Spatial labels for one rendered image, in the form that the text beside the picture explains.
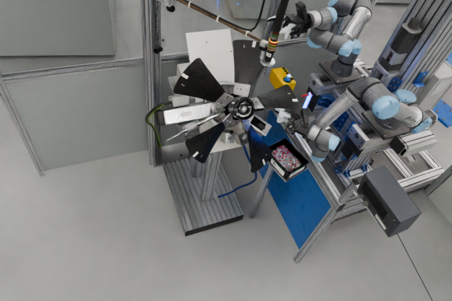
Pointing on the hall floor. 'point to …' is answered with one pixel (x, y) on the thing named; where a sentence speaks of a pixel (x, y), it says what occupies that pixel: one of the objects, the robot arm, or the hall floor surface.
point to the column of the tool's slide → (155, 66)
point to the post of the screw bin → (261, 191)
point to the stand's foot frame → (183, 193)
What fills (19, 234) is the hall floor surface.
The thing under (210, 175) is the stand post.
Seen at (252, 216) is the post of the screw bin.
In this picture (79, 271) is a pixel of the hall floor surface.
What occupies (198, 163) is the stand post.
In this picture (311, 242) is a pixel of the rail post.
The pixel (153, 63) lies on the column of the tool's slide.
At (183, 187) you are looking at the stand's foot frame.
